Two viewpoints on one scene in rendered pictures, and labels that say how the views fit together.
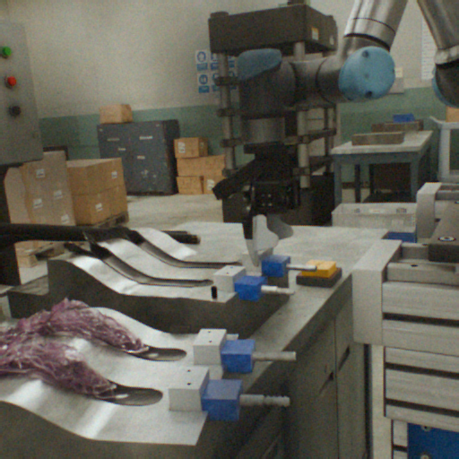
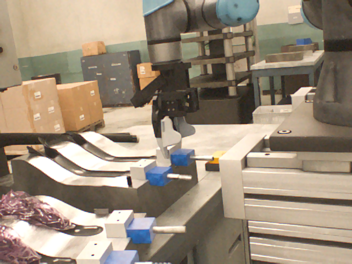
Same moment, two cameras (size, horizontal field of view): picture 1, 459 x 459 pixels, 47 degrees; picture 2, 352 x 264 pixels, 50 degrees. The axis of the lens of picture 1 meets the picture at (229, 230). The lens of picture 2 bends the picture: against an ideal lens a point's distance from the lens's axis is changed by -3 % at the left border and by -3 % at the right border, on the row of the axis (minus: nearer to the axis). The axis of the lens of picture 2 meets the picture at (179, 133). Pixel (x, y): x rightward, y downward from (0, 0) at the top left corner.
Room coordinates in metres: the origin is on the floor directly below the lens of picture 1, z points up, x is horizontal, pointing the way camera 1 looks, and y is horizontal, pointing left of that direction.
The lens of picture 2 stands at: (0.05, -0.09, 1.15)
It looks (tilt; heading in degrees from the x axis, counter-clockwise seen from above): 13 degrees down; 1
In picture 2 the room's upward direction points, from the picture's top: 7 degrees counter-clockwise
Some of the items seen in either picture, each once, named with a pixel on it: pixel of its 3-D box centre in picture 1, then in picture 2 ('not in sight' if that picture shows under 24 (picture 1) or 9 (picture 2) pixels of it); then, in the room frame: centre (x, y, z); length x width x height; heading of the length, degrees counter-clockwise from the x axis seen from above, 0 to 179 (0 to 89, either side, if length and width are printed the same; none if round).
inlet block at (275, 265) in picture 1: (281, 265); (186, 157); (0.90, -0.09, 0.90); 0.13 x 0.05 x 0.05; 61
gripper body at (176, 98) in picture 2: (269, 178); (172, 89); (0.91, -0.08, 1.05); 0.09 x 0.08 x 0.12; 61
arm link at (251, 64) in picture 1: (262, 85); (162, 17); (0.91, -0.07, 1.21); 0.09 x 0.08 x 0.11; 111
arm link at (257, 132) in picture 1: (264, 132); (166, 53); (0.91, -0.07, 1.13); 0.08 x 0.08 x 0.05
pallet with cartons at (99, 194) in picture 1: (61, 197); (55, 111); (5.84, 1.86, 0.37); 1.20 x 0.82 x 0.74; 73
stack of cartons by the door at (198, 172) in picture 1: (204, 165); (160, 82); (7.81, 0.29, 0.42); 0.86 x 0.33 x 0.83; 65
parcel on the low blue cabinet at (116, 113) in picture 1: (116, 114); (93, 48); (8.31, 1.62, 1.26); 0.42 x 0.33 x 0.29; 65
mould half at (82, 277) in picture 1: (145, 276); (86, 169); (0.99, 0.17, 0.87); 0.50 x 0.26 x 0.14; 61
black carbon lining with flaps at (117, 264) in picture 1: (146, 255); (84, 153); (0.97, 0.16, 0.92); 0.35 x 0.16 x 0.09; 61
